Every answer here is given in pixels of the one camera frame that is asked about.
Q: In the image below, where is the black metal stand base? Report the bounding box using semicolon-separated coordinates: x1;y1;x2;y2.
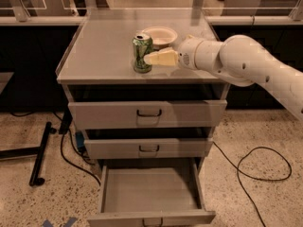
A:
0;122;56;186

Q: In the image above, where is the white paper bowl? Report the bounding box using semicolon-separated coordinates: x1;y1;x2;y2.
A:
143;26;178;50

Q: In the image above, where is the grey top drawer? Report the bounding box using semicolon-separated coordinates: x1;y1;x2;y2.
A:
68;100;226;130

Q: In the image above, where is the green soda can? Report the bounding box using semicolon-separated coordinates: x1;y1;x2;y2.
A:
133;32;153;73

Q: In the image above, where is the black looped floor cable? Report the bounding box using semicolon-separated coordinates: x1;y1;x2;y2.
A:
213;141;293;227

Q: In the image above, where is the grey middle drawer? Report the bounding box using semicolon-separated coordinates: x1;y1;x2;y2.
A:
84;138;212;159

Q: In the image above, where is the black left floor cable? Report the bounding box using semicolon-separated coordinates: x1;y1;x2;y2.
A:
9;111;102;186

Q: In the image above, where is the grey open bottom drawer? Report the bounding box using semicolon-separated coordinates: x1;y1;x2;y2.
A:
88;159;216;227

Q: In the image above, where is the grey drawer cabinet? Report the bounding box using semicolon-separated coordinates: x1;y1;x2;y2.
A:
57;9;229;165

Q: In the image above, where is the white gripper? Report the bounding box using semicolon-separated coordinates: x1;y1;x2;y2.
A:
144;36;204;70

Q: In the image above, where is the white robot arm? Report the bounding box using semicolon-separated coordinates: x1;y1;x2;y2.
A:
144;35;303;120

